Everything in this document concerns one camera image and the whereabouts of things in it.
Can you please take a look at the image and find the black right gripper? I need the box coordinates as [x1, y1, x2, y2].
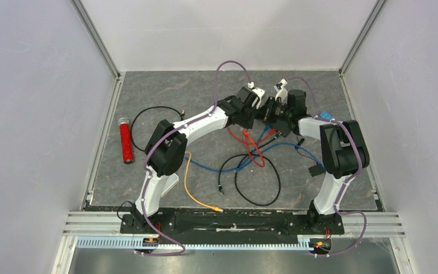
[255, 96, 293, 124]

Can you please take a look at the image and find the black ethernet cable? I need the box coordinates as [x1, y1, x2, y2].
[129, 106, 282, 207]

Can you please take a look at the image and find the blue ethernet cable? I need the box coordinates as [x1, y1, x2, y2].
[184, 126, 327, 175]

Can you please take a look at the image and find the yellow ethernet cable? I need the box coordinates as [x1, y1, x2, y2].
[183, 151, 224, 212]

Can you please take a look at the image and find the clear plastic box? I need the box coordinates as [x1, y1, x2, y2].
[161, 173, 180, 197]

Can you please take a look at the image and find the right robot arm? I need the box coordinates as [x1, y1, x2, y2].
[257, 90, 370, 233]

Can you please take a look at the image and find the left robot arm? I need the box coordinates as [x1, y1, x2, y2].
[131, 83, 265, 233]

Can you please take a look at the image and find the blue lego brick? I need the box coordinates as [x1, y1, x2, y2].
[319, 111, 333, 120]

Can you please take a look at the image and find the red glitter tube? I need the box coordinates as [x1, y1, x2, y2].
[118, 117, 135, 164]

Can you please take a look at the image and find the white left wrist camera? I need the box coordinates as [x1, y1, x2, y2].
[247, 82, 265, 109]

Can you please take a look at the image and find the black power adapter cable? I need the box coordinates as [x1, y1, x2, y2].
[294, 138, 326, 178]

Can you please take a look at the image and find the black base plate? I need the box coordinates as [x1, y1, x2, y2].
[120, 208, 344, 245]

